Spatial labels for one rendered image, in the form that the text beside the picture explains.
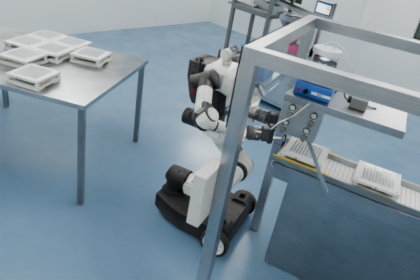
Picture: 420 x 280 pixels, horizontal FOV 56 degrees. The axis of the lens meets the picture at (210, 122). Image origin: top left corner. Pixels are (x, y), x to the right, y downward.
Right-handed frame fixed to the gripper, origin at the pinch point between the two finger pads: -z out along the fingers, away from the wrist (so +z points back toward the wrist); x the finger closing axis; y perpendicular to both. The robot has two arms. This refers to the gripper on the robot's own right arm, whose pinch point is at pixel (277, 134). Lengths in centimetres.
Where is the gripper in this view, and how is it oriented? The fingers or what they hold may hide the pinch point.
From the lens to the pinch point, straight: 234.3
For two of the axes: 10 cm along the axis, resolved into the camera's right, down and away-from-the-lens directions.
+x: -1.2, 8.9, 4.3
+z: -9.9, -0.6, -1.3
